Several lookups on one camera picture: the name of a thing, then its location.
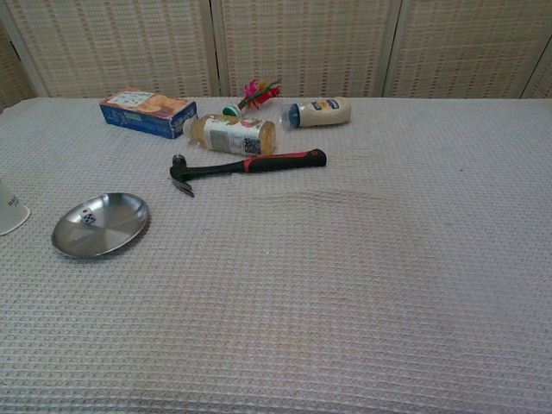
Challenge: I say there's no round steel plate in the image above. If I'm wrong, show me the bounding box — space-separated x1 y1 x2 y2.
50 191 152 260

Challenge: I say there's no black red claw hammer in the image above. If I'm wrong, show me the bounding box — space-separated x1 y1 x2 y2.
169 148 328 198

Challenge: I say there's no white paper cup blue print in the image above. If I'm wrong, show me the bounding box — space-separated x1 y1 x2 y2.
0 176 32 237

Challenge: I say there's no colourful feather shuttlecock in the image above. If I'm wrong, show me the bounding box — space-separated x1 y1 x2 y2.
222 78 284 117

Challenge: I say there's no juice bottle white label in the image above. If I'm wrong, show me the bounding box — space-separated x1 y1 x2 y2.
184 113 277 157

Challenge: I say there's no blue orange biscuit box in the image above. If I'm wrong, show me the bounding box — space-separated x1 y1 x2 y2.
98 88 198 141

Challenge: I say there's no beige woven tablecloth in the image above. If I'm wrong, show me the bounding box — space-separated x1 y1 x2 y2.
0 96 552 414

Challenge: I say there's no mayonnaise squeeze bottle blue cap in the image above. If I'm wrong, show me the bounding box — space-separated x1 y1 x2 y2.
281 97 353 129

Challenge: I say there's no woven bamboo screen panel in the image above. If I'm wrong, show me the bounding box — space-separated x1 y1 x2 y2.
210 0 403 99
0 0 222 99
382 0 552 99
520 42 552 100
0 16 47 114

